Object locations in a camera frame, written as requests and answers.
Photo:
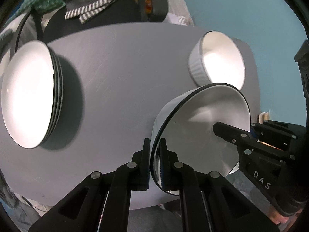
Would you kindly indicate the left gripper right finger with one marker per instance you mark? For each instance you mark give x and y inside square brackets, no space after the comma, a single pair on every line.
[208,201]

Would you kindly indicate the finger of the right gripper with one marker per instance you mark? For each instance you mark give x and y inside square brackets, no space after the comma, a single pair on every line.
[234,135]
[271,130]

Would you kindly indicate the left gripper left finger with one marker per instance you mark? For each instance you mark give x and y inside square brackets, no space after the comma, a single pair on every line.
[100,202]

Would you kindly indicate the white ribbed bowl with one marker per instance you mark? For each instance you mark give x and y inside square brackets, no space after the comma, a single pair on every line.
[186,123]
[216,59]

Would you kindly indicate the large white plate back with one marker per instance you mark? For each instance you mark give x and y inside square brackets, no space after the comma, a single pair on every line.
[32,94]

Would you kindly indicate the right human hand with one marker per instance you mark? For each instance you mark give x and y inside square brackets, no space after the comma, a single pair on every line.
[277,218]

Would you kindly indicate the white cloth on floor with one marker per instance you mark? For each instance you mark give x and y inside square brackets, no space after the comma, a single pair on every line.
[178,20]

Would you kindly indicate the black office chair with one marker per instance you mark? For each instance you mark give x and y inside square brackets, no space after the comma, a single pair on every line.
[122,11]

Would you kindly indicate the striped grey white garment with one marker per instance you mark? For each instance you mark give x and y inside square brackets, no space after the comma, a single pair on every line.
[87,12]

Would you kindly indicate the green checkered blanket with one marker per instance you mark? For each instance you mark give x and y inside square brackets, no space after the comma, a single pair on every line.
[41,6]

